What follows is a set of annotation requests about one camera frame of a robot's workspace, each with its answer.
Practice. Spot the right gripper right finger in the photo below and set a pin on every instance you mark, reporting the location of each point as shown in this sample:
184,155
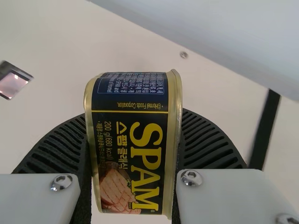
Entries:
205,144

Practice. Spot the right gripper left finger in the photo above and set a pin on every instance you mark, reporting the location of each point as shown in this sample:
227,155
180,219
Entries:
58,149

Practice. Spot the dark blue rectangular tin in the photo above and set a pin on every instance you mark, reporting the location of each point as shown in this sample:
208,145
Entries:
130,140

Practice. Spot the black strip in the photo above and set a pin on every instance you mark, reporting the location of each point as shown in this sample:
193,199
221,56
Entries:
266,128

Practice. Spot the small square scanner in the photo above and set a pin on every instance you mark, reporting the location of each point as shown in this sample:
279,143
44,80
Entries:
11,81

